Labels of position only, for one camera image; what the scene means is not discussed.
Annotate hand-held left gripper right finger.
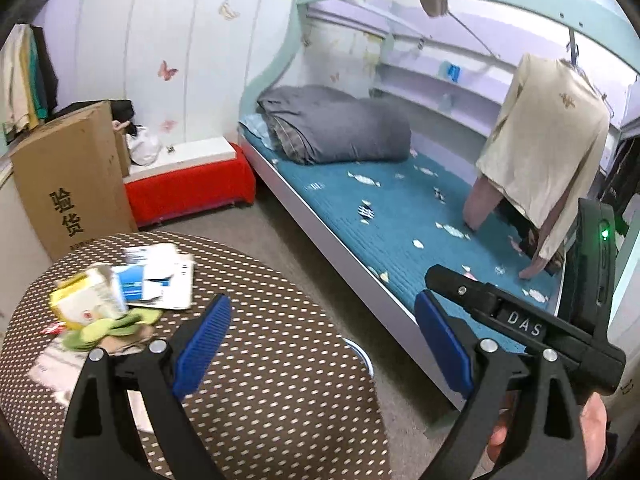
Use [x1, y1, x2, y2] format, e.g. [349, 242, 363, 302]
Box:
[415, 290, 588, 480]

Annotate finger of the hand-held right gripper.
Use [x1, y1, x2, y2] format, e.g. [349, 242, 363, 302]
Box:
[425, 265, 626, 403]

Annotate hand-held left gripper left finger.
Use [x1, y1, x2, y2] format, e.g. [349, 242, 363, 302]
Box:
[57, 294, 233, 480]

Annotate brown paper scrap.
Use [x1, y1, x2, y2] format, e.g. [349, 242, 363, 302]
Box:
[102, 327, 156, 356]

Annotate blue white box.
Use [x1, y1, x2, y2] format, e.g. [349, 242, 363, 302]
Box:
[112, 243, 181, 306]

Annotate yellow white carton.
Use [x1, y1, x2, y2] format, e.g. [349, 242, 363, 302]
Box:
[49, 266, 130, 325]

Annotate white tissue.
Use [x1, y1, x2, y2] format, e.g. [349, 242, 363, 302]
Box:
[29, 342, 88, 392]

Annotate person's right hand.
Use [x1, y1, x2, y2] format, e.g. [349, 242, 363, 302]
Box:
[487, 391, 609, 466]

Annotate black garment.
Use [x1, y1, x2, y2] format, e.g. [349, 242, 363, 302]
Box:
[497, 197, 543, 261]

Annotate round table polka dot tablecloth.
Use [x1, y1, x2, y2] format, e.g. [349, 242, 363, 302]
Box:
[0, 232, 388, 480]

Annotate dark hanging clothes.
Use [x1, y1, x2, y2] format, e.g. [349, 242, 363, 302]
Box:
[597, 132, 640, 241]

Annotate pink garment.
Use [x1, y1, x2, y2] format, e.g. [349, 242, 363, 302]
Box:
[462, 175, 566, 281]

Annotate beige hanging shirt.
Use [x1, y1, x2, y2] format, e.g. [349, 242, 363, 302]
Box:
[475, 52, 612, 261]

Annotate red bench white top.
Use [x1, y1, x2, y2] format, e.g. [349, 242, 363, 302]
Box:
[124, 137, 257, 228]

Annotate white plastic bag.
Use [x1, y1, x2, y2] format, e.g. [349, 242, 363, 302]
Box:
[127, 125, 163, 167]

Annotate large cardboard box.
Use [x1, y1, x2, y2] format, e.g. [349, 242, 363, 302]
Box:
[10, 101, 138, 261]

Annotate clothes hanger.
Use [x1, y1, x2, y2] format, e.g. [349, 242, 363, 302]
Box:
[562, 30, 613, 111]

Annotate light blue pillow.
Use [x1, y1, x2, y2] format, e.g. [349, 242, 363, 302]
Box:
[239, 112, 273, 151]

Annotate grey folded quilt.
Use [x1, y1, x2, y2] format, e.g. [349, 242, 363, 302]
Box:
[257, 85, 412, 165]

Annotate black cloth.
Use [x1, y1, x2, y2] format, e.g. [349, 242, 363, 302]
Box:
[52, 100, 138, 136]

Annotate lilac bed shelf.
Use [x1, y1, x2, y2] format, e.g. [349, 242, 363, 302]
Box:
[370, 35, 521, 136]

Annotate green garment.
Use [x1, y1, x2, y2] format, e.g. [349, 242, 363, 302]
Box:
[27, 27, 48, 121]

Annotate black jacket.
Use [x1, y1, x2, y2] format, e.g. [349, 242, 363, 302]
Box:
[35, 30, 60, 111]

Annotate beige garment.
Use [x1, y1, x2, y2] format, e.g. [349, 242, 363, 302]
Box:
[0, 25, 32, 131]

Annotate teal white bunk bed frame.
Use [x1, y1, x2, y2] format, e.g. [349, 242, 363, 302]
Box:
[237, 0, 640, 411]

